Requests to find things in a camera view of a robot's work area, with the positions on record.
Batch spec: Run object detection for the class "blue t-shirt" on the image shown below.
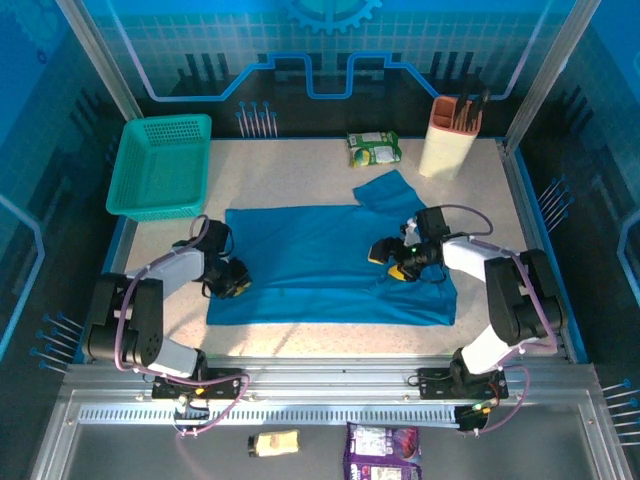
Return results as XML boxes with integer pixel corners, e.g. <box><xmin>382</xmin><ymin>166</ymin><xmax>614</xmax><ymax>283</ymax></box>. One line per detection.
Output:
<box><xmin>206</xmin><ymin>168</ymin><xmax>459</xmax><ymax>327</ymax></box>

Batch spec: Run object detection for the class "green wipes packet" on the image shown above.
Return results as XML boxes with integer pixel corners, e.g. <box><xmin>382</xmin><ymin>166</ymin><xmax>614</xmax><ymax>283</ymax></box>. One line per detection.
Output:
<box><xmin>346</xmin><ymin>130</ymin><xmax>403</xmax><ymax>170</ymax></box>

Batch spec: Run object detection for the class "beige knife block orange top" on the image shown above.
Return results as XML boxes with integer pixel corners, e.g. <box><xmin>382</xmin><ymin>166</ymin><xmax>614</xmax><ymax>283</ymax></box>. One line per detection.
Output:
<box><xmin>418</xmin><ymin>95</ymin><xmax>484</xmax><ymax>181</ymax></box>

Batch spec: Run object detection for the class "small black connector board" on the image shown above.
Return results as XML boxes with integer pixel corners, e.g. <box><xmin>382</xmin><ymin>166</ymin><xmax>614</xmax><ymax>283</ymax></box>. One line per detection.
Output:
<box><xmin>454</xmin><ymin>399</ymin><xmax>501</xmax><ymax>432</ymax></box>
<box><xmin>172</xmin><ymin>394</ymin><xmax>211</xmax><ymax>431</ymax></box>

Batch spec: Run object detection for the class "teal plastic basket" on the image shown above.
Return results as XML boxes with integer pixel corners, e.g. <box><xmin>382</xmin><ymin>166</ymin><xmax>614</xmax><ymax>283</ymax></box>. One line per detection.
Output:
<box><xmin>105</xmin><ymin>113</ymin><xmax>213</xmax><ymax>223</ymax></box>

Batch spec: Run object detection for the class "yellow sponge packet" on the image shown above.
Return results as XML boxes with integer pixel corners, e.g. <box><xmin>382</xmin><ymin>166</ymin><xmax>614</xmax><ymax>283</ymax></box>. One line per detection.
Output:
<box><xmin>247</xmin><ymin>429</ymin><xmax>301</xmax><ymax>458</ymax></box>

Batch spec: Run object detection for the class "purple snack bag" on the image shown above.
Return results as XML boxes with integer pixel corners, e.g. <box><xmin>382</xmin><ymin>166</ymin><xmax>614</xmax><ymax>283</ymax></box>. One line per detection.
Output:
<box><xmin>342</xmin><ymin>422</ymin><xmax>424</xmax><ymax>480</ymax></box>

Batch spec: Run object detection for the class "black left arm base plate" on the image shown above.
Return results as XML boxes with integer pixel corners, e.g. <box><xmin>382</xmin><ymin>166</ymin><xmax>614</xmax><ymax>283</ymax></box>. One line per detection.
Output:
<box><xmin>151</xmin><ymin>368</ymin><xmax>245</xmax><ymax>401</ymax></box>

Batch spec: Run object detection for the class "aluminium side rail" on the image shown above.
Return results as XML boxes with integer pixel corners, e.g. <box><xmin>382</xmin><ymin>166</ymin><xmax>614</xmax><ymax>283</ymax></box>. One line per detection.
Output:
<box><xmin>494</xmin><ymin>138</ymin><xmax>576</xmax><ymax>364</ymax></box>
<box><xmin>92</xmin><ymin>219</ymin><xmax>139</xmax><ymax>359</ymax></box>

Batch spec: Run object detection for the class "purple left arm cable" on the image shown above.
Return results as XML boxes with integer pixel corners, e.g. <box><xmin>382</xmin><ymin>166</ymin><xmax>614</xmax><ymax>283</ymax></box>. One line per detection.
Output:
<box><xmin>113</xmin><ymin>213</ymin><xmax>250</xmax><ymax>439</ymax></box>

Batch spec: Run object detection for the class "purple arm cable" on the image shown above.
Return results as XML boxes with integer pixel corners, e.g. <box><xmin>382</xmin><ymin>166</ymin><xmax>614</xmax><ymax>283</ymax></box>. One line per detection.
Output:
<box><xmin>113</xmin><ymin>213</ymin><xmax>250</xmax><ymax>439</ymax></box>
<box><xmin>442</xmin><ymin>203</ymin><xmax>559</xmax><ymax>436</ymax></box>

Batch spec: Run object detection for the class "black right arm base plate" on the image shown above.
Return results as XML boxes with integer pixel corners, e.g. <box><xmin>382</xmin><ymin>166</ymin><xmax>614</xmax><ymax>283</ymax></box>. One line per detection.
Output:
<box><xmin>417</xmin><ymin>367</ymin><xmax>510</xmax><ymax>401</ymax></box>

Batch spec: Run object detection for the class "aluminium cross rail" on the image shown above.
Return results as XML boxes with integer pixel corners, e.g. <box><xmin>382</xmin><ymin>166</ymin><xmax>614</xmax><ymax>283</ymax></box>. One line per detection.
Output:
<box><xmin>59</xmin><ymin>355</ymin><xmax>601</xmax><ymax>401</ymax></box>

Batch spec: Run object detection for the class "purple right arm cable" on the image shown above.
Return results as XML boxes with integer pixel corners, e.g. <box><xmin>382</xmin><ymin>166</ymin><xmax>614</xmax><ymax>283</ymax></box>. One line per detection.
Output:
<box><xmin>442</xmin><ymin>203</ymin><xmax>559</xmax><ymax>436</ymax></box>

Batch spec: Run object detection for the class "slotted grey cable duct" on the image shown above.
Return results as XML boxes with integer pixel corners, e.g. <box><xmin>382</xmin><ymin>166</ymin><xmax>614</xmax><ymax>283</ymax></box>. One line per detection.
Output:
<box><xmin>77</xmin><ymin>403</ymin><xmax>461</xmax><ymax>427</ymax></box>

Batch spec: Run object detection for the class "black-handled knife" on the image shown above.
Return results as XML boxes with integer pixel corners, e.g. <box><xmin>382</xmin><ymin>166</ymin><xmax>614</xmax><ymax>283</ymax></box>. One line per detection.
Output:
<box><xmin>472</xmin><ymin>86</ymin><xmax>492</xmax><ymax>132</ymax></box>
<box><xmin>455</xmin><ymin>91</ymin><xmax>474</xmax><ymax>135</ymax></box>

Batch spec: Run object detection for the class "aluminium corner post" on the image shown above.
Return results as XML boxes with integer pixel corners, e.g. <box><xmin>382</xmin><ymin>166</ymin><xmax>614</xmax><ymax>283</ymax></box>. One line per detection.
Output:
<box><xmin>503</xmin><ymin>0</ymin><xmax>604</xmax><ymax>154</ymax></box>
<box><xmin>53</xmin><ymin>0</ymin><xmax>146</xmax><ymax>121</ymax></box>

